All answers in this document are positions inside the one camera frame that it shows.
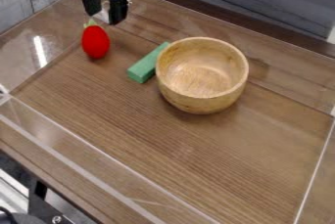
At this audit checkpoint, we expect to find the red toy strawberry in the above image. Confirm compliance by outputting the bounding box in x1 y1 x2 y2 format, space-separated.
82 19 110 60

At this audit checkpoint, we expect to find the green rectangular block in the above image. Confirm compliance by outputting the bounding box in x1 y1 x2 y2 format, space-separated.
128 42 171 83

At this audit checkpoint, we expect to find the wooden bowl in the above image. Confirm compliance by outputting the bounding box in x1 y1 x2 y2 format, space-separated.
156 37 251 114

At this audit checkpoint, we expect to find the clear acrylic tray wall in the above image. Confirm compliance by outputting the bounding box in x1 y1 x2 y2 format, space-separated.
0 0 335 224

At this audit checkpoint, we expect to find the black table leg bracket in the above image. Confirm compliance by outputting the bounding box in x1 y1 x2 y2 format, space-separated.
29 181 76 224

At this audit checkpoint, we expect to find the black cable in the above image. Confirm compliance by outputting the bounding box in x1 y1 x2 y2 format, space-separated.
0 205 22 224

